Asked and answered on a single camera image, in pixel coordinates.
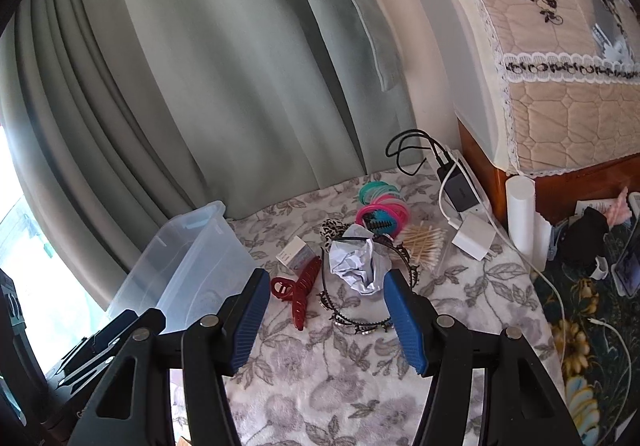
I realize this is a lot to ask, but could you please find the white charger cable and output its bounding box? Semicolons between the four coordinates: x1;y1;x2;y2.
438;159;508;233

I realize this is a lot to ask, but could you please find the window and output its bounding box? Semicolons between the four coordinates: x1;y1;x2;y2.
0;123;113;369

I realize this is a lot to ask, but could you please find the clear plastic bag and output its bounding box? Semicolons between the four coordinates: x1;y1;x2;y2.
590;0;640;63

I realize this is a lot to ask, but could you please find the black cloth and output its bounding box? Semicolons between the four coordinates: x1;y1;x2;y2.
556;206;612;273

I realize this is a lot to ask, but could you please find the black toothed headband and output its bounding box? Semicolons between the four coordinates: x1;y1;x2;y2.
320;251;401;337

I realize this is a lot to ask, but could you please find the short white cylinder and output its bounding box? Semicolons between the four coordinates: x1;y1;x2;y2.
532;213;554;270

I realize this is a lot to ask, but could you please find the red hair claw clip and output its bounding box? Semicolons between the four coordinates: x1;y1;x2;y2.
270;256;323;333

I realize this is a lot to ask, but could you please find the leopard print scrunchie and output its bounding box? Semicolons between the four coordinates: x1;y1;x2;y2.
320;219;352;254

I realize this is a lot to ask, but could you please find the long white cable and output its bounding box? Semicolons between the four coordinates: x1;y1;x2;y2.
532;271;632;429

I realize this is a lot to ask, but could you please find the white paper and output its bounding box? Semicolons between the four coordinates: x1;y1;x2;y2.
327;225;394;297

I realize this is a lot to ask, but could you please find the stack of pink hair ties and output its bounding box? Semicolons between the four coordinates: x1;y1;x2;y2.
356;196;412;243

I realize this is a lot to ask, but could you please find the black cable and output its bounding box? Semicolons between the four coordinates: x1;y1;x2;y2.
386;129;452;175

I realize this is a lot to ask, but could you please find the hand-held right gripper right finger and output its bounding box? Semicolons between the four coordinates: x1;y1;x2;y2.
382;269;583;446

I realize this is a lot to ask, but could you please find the tall white cylinder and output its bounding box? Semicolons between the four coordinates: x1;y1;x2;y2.
505;175;539;272

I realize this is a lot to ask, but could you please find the white power strip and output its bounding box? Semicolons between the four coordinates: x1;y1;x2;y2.
440;149;495;227

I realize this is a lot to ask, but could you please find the pack of cotton swabs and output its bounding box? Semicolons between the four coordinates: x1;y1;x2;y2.
400;225;449;273

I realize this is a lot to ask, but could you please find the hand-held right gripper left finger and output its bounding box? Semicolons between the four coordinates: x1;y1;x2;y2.
67;269;271;446

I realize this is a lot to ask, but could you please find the grey-green piped cloth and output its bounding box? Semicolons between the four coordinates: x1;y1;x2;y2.
305;0;417;93

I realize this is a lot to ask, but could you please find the dark floral cloth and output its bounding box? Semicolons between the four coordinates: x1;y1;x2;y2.
531;221;640;446

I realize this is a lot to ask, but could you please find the small white box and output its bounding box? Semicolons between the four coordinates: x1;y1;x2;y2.
277;235;321;274

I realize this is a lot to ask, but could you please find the beige quilted lace cover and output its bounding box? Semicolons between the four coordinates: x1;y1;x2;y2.
405;0;640;178

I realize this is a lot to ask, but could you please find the brown wooden cabinet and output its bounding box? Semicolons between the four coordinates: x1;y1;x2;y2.
457;119;640;233

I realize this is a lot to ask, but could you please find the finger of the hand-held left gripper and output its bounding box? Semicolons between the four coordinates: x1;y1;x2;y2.
90;309;139;348
47;309;167;389

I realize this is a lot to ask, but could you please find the clear plastic storage container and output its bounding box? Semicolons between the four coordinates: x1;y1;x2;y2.
102;200;260;342

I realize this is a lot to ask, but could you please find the white charger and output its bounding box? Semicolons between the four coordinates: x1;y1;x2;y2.
452;219;497;263

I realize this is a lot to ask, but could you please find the smartphone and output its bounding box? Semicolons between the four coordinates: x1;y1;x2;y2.
612;253;640;298

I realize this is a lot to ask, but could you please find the black charger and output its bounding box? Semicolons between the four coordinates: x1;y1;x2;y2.
436;166;481;213

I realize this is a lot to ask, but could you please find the stack of teal hair ties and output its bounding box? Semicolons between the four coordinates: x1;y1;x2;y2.
357;180;402;205

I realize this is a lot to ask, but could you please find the grey-green curtain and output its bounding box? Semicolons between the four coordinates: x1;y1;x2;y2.
0;0;418;277

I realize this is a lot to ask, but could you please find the pink soft item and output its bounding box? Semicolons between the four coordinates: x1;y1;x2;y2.
606;187;632;228

